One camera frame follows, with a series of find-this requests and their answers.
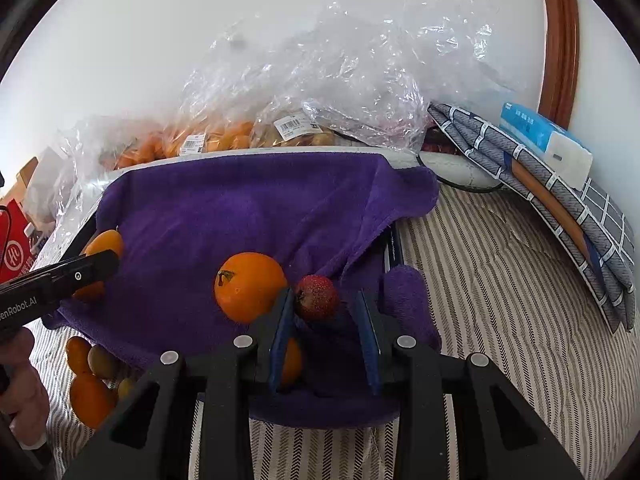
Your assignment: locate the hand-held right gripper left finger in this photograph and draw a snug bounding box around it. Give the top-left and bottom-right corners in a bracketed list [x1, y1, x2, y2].
[62, 287, 297, 480]

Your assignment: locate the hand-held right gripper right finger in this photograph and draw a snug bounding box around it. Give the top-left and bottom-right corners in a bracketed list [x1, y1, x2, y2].
[351, 290, 583, 480]

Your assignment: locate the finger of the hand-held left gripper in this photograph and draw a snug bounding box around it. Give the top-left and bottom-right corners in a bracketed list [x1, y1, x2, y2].
[30, 250, 121, 303]

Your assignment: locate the mandarin orange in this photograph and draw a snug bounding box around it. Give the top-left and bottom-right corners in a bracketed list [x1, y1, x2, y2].
[69, 372, 118, 429]
[66, 336, 93, 376]
[214, 252, 290, 325]
[72, 229, 125, 303]
[277, 336, 304, 388]

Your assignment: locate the person's left hand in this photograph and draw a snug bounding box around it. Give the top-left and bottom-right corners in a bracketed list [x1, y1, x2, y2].
[0, 327, 51, 450]

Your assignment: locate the red paper bag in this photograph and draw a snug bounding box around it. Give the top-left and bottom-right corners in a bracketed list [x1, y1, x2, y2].
[0, 205, 38, 283]

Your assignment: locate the striped bed sheet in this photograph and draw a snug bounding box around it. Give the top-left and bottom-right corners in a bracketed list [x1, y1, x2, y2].
[20, 187, 640, 480]

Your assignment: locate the purple towel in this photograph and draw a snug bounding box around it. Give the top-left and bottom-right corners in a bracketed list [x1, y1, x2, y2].
[42, 152, 443, 428]

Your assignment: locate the plastic bag of oranges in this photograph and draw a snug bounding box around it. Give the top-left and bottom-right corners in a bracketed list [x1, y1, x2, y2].
[115, 120, 256, 168]

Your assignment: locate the plastic bag of yellow fruit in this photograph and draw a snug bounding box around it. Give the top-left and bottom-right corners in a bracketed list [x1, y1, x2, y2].
[252, 105, 341, 148]

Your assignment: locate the brown flat board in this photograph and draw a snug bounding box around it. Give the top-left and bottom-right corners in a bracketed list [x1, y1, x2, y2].
[510, 160, 591, 256]

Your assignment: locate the blue checked cloth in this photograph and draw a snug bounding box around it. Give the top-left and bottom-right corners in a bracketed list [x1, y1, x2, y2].
[427, 102, 638, 333]

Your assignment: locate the blue white tissue pack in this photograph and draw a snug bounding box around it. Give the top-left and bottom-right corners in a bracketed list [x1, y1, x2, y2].
[499, 102, 593, 191]

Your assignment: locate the large crumpled clear plastic bag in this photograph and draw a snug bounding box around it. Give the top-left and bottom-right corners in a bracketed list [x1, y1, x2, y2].
[180, 0, 501, 151]

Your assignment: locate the black cable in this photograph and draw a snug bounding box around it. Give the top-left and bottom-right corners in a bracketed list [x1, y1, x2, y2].
[417, 152, 503, 194]

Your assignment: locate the brown wooden door frame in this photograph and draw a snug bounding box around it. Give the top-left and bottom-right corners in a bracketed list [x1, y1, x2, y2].
[537, 0, 581, 131]

